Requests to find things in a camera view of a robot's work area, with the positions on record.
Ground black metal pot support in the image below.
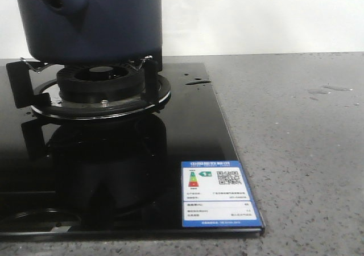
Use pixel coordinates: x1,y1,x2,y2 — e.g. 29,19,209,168
6,56,171,121

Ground dark blue cooking pot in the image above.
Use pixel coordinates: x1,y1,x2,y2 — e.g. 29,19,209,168
17,0,162,65

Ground black glass gas stove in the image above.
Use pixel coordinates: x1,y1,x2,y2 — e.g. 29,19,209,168
1,63,265,241

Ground blue energy label sticker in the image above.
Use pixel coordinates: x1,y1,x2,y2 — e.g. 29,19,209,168
181,160,263,229

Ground black round gas burner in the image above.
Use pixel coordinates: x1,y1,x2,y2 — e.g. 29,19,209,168
56,64,144,104

